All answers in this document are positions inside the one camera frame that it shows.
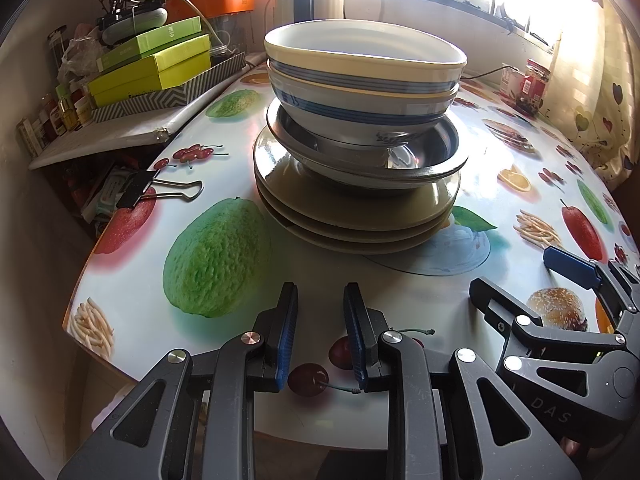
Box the heart printed cream curtain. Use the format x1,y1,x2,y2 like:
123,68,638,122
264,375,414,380
550,0,640,186

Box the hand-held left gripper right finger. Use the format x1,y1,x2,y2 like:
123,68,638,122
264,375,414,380
342,282,583,480

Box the grey oval device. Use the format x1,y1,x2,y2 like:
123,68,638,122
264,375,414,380
97,0,168,46

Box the small beige plate brown patch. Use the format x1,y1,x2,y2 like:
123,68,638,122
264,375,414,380
255,170,458,243

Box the white side shelf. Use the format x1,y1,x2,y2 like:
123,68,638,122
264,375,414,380
27,55,266,171

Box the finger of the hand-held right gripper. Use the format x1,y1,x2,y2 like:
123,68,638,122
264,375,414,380
542,246,640,347
469,277,630,402

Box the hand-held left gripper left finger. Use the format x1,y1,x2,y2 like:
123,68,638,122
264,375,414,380
57,282,299,480

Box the grey chevron patterned box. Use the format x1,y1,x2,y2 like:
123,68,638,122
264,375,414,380
91,52,247,123

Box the olive rimmed plate brown patch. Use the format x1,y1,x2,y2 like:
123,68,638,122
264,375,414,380
252,125,462,226

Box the orange box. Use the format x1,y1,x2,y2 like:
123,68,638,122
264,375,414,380
165,0,256,18

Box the fruit printed tablecloth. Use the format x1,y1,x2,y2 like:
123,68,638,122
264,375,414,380
62,67,640,441

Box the red lidded glass jar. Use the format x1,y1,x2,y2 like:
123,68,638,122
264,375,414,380
520,58,552,115

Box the white cable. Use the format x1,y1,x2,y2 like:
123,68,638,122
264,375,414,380
165,0,231,51

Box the thin dark green box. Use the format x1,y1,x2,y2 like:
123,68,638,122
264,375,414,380
97,16,202,73

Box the white bowl wide blue stripe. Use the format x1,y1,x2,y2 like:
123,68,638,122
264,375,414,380
266,60,460,148

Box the large beige plate brown patch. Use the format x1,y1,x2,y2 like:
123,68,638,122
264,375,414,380
257,195,453,256

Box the white teal packet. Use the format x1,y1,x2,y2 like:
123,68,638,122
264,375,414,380
95,167,146,221

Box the white bowl thin blue stripes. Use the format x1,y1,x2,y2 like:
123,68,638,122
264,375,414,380
263,19,468,98

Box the black power cable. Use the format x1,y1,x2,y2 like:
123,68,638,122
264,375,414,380
462,62,506,81

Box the black binder clip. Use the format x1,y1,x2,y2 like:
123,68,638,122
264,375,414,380
116,170,205,209

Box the green and yellow boxes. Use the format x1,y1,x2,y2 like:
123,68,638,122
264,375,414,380
87,34,213,108

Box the stainless steel bowl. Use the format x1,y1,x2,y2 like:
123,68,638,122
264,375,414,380
265,100,470,191

